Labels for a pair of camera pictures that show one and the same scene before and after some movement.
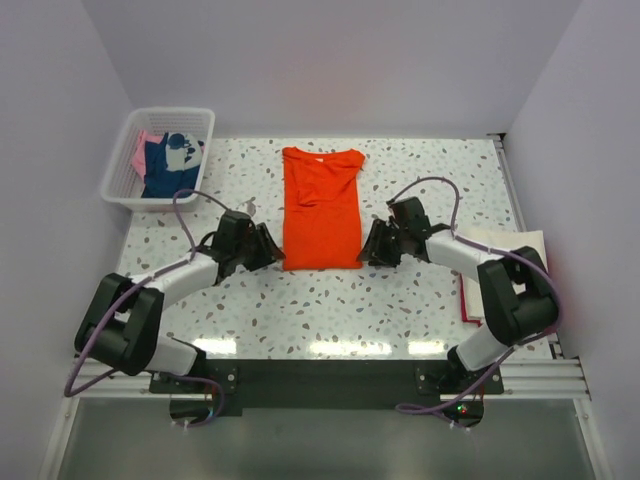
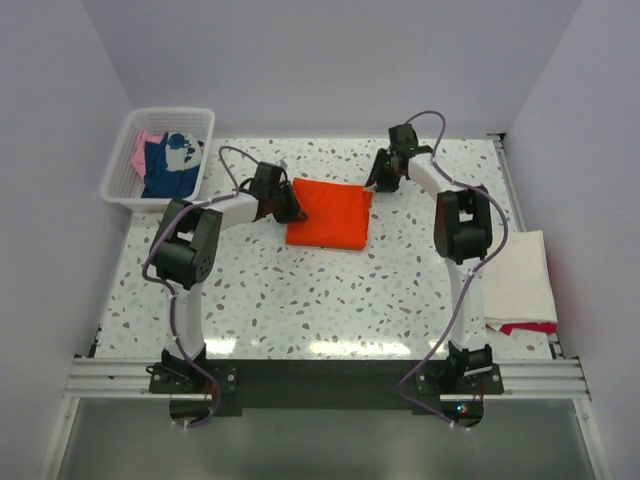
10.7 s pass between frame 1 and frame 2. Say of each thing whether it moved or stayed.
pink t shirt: stayed
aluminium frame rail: stayed
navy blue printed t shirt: stayed
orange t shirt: moved
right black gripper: moved
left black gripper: moved
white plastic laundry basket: stayed
